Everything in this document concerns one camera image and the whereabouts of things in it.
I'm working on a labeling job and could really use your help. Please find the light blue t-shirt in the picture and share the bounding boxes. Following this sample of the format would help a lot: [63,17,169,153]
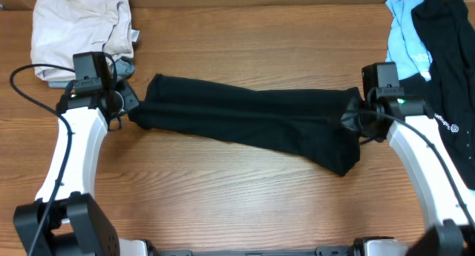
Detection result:
[384,0,475,196]

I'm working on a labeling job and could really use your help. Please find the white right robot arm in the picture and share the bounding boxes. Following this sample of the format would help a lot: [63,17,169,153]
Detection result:
[341,96,474,256]

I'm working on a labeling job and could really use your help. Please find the blue folded jeans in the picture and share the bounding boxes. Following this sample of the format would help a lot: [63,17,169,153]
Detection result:
[47,57,135,88]

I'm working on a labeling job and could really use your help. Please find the black polo shirt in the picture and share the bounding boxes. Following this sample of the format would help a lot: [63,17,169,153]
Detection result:
[402,0,474,190]

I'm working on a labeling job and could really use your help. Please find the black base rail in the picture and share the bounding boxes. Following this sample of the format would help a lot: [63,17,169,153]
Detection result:
[149,246,363,256]

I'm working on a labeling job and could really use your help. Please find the black t-shirt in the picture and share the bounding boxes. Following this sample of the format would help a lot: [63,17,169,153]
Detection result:
[128,74,361,176]

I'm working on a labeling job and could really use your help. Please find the beige folded trousers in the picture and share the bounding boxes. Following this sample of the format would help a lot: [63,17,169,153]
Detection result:
[30,0,140,83]

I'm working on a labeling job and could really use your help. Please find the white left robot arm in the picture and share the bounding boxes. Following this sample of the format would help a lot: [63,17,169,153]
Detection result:
[13,80,154,255]

